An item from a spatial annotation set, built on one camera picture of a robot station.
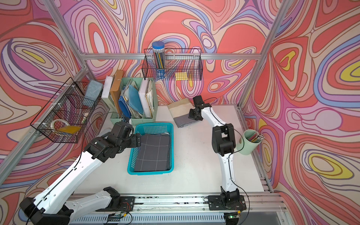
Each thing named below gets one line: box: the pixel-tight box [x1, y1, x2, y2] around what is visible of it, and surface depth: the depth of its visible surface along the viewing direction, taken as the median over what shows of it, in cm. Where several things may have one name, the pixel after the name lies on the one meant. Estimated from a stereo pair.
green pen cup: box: [236, 128, 263, 156], surface depth 83 cm
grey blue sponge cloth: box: [82, 79, 104, 107], surface depth 82 cm
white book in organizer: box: [101, 75, 114, 98], surface depth 89 cm
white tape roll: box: [50, 119, 71, 131], surface depth 68 cm
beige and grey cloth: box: [167, 97, 197, 128], surface depth 118 cm
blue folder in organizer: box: [118, 84, 144, 119], surface depth 97 cm
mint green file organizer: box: [102, 77, 158, 126], surface depth 100 cm
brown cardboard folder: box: [109, 69, 124, 118], surface depth 92 cm
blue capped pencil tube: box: [151, 41, 166, 81], surface depth 78 cm
